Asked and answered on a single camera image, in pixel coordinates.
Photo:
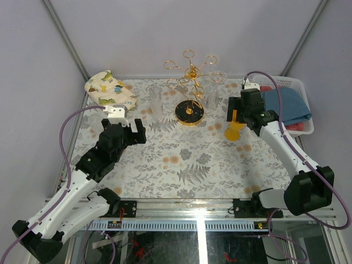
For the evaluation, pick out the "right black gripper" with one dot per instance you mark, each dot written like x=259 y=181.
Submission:
x=234 y=103

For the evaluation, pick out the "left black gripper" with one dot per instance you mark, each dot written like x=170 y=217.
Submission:
x=141 y=137

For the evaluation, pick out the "slim clear champagne flute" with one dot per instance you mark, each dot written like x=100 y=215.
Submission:
x=214 y=79

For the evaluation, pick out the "yellow plastic goblet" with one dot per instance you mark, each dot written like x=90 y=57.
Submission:
x=232 y=133

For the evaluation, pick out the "gold wine glass rack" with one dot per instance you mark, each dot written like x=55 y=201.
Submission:
x=190 y=111

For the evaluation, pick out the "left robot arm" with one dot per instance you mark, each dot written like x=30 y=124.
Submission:
x=44 y=234

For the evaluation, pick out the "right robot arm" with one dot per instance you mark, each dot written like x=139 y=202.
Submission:
x=309 y=187

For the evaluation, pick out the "tall clear flute glass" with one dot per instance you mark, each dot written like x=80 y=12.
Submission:
x=156 y=103

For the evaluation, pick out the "white plastic basket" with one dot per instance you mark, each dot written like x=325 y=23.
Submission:
x=297 y=117

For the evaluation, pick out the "clear glass near left edge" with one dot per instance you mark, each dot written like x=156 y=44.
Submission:
x=95 y=120

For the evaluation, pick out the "floral table mat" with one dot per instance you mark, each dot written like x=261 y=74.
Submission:
x=192 y=162

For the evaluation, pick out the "dinosaur print cloth bag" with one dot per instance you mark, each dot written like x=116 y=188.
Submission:
x=104 y=89

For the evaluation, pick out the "blue folded cloth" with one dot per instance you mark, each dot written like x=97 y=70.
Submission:
x=291 y=107

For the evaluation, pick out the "red cloth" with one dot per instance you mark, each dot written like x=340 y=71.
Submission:
x=297 y=127

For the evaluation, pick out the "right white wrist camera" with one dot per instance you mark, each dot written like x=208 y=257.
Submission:
x=247 y=84

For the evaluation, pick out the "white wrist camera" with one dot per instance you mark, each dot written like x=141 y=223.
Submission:
x=117 y=114
x=247 y=84

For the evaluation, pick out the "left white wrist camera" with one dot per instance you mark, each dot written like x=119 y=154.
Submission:
x=117 y=114

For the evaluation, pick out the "aluminium front rail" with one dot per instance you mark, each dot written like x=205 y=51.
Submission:
x=193 y=210

